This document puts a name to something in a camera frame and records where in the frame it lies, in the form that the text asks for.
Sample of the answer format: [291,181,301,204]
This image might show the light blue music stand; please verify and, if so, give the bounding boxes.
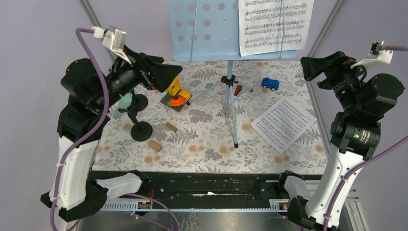
[166,0,298,150]

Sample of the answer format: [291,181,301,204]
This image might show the toy brick assembly grey base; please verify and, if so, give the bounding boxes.
[160,77,191,112]

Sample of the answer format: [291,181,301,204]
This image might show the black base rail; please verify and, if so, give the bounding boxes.
[137,172,290,210]

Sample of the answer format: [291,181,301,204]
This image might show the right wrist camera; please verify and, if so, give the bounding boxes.
[351,41,393,70]

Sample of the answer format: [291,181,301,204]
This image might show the blue toy car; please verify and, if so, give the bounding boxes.
[261,77,280,91]

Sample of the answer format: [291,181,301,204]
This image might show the light wooden block near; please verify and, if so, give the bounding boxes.
[148,140,163,152]

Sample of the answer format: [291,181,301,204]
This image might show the black microphone stand front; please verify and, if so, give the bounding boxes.
[118,108,153,142]

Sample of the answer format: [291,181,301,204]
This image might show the sheet music page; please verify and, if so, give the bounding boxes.
[251,96,317,154]
[238,0,314,57]

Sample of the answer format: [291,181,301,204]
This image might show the black microphone stand rear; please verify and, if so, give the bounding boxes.
[130,92,149,112]

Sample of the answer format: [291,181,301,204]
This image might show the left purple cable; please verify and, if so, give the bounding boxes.
[49,27,182,231]

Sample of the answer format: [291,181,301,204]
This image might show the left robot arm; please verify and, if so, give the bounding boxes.
[40,53,182,222]

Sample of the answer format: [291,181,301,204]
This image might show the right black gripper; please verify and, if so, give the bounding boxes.
[300,50,370,111]

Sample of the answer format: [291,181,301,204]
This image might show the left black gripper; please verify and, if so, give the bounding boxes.
[97,43,185,109]

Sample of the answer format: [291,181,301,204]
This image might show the green toy microphone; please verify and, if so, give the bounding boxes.
[113,93,132,120]

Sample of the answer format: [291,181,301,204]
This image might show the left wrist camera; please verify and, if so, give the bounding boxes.
[91,26,132,64]

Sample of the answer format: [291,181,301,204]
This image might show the light wooden block centre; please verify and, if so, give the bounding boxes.
[166,122,178,132]

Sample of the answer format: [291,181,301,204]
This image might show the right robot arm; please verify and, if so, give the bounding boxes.
[276,42,407,231]

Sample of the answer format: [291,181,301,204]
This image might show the floral tablecloth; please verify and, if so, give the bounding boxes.
[92,61,327,174]

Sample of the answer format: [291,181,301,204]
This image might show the black microphone stand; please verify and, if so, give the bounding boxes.
[118,108,153,142]
[130,92,149,112]

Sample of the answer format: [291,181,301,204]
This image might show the dark red wooden block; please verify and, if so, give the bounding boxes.
[234,85,243,97]

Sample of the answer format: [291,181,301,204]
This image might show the light wooden block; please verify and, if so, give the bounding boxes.
[148,140,163,152]
[166,122,178,132]

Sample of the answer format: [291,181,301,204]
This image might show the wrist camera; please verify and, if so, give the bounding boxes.
[91,26,132,64]
[351,41,393,70]

